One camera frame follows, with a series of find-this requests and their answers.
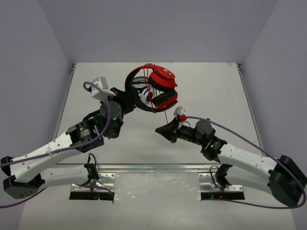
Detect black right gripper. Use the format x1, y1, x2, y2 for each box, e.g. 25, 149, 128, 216
155, 118, 205, 147

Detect red black headphones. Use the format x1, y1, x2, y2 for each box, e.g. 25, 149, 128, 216
125, 63, 178, 113

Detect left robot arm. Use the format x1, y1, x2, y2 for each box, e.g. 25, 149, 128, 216
0, 88, 136, 202

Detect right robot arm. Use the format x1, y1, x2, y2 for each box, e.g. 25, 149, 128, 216
155, 115, 307, 209

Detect white black headphones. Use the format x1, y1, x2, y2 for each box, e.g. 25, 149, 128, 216
132, 76, 154, 104

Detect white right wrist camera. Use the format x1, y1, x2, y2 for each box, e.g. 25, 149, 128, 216
173, 106, 187, 122

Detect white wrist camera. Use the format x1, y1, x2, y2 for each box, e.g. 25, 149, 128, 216
173, 106, 187, 122
91, 77, 114, 102

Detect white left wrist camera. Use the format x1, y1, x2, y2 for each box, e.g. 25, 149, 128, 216
91, 77, 114, 102

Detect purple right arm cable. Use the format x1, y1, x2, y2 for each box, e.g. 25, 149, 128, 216
186, 115, 307, 209

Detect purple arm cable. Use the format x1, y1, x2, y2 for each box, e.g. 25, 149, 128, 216
186, 115, 307, 209
0, 81, 113, 208

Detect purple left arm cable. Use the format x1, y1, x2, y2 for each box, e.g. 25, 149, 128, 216
0, 81, 113, 208

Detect right metal base bracket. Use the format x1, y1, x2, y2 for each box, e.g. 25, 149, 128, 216
198, 172, 244, 193

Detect metal base bracket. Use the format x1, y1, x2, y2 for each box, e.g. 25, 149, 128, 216
71, 172, 116, 192
198, 172, 244, 193

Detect left metal base bracket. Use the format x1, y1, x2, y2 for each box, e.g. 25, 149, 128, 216
71, 172, 116, 192

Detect aluminium table edge rail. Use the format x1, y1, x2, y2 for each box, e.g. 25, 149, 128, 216
54, 163, 240, 173

